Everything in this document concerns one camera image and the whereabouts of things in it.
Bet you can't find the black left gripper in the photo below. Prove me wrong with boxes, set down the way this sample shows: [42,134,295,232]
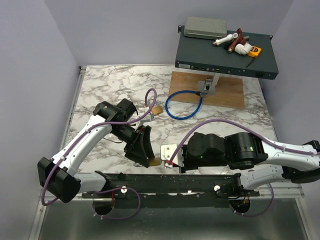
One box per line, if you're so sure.
[111,122,155,168]

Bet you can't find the brass padlock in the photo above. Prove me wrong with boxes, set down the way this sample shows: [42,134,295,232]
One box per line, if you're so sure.
[133,157,162,167]
[151,105,164,116]

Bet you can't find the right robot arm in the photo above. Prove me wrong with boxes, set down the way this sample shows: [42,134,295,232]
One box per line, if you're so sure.
[175,132,320,196]

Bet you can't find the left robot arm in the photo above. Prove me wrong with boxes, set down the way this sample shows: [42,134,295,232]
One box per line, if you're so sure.
[37,99,155,203]

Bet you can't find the white pipe elbow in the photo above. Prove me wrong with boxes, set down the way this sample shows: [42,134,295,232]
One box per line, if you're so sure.
[234,42,253,55]

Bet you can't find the wooden board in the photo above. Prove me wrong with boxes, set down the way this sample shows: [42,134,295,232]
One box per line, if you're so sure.
[169,71,245,109]

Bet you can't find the white pipe with brass end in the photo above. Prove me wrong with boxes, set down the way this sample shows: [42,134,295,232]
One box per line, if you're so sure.
[213,32,239,46]

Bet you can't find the yellow tape measure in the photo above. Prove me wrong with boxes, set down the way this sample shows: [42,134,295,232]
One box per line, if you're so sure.
[247,46,262,58]

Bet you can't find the brown pipe fitting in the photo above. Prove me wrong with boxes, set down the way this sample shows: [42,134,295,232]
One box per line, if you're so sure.
[227,28,247,53]

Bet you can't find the grey plastic case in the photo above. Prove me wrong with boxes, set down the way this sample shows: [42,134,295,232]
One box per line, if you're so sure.
[183,16,227,40]

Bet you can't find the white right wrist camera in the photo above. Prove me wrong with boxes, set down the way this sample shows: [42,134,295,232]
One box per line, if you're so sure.
[160,144,184,169]

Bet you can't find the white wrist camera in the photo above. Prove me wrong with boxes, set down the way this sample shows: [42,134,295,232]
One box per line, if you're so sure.
[140,112,155,125]
[160,144,184,169]

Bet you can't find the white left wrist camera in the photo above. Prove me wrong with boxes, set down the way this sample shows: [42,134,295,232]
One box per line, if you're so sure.
[140,112,155,125]

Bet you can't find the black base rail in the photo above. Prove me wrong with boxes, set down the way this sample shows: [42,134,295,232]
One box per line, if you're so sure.
[82,173,260,210]

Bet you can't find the blue cable loop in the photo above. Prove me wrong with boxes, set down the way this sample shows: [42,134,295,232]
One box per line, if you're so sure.
[165,90,204,122]

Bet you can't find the grey metal socket bracket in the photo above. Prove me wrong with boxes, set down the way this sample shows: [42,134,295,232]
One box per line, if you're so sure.
[198,78,216,98]

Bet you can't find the blue rack network switch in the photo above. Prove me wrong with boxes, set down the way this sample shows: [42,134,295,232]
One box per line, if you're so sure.
[175,25,279,80]

